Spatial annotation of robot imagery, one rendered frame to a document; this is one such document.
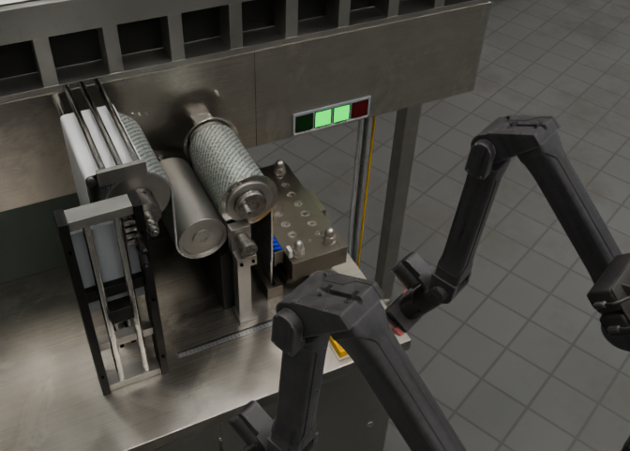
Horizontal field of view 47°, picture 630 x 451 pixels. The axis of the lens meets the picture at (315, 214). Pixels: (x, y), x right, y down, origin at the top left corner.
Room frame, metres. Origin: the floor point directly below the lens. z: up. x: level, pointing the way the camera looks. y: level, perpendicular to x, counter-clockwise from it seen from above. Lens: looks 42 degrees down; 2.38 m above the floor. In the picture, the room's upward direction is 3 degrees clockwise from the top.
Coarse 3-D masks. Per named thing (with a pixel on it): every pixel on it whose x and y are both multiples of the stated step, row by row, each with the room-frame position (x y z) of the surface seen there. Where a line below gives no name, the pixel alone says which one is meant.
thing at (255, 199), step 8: (248, 192) 1.29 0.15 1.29; (256, 192) 1.29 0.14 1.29; (240, 200) 1.27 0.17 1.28; (248, 200) 1.27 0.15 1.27; (256, 200) 1.28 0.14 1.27; (264, 200) 1.29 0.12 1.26; (240, 208) 1.26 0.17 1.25; (256, 208) 1.29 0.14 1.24; (264, 208) 1.29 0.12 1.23; (240, 216) 1.26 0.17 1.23; (248, 216) 1.27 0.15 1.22; (256, 216) 1.28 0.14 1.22
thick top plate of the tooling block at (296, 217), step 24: (264, 168) 1.70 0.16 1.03; (288, 168) 1.71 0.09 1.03; (288, 192) 1.60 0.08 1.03; (288, 216) 1.50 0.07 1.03; (312, 216) 1.50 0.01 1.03; (288, 240) 1.40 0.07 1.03; (312, 240) 1.40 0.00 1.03; (336, 240) 1.41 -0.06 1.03; (288, 264) 1.33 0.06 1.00; (312, 264) 1.34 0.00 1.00; (336, 264) 1.37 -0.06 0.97
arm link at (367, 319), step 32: (320, 288) 0.64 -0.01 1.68; (352, 288) 0.62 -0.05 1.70; (320, 320) 0.59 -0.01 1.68; (352, 320) 0.57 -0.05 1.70; (384, 320) 0.59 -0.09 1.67; (352, 352) 0.57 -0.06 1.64; (384, 352) 0.56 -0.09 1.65; (384, 384) 0.54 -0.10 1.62; (416, 384) 0.55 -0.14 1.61; (416, 416) 0.51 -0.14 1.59; (416, 448) 0.50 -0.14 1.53; (448, 448) 0.50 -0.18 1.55
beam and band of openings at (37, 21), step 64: (64, 0) 1.46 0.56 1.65; (128, 0) 1.52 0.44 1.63; (192, 0) 1.59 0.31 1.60; (256, 0) 1.75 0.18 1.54; (320, 0) 1.83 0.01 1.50; (384, 0) 1.87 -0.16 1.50; (448, 0) 1.97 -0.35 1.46; (0, 64) 1.45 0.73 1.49; (64, 64) 1.51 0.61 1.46; (128, 64) 1.54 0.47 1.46
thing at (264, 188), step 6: (198, 132) 1.50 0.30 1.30; (192, 138) 1.50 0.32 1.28; (246, 186) 1.29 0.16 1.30; (252, 186) 1.29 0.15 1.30; (258, 186) 1.30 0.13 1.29; (264, 186) 1.31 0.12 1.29; (234, 192) 1.27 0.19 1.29; (240, 192) 1.28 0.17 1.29; (264, 192) 1.31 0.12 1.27; (270, 192) 1.32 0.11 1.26; (234, 198) 1.27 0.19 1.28; (270, 198) 1.32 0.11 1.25; (228, 204) 1.27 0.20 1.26; (228, 210) 1.27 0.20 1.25; (234, 210) 1.27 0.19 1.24; (264, 210) 1.31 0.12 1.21; (234, 216) 1.27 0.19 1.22; (258, 216) 1.30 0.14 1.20
